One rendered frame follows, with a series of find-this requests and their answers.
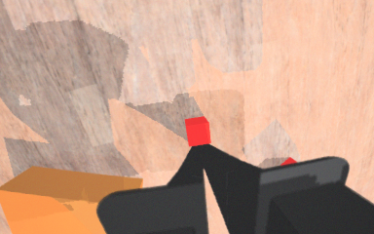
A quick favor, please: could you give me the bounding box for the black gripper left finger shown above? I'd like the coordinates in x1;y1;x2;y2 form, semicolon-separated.
96;145;209;234

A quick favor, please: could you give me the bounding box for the orange block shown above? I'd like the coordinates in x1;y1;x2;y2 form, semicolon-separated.
0;166;143;234

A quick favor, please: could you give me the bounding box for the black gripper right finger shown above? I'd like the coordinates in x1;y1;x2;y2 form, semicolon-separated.
201;143;350;234

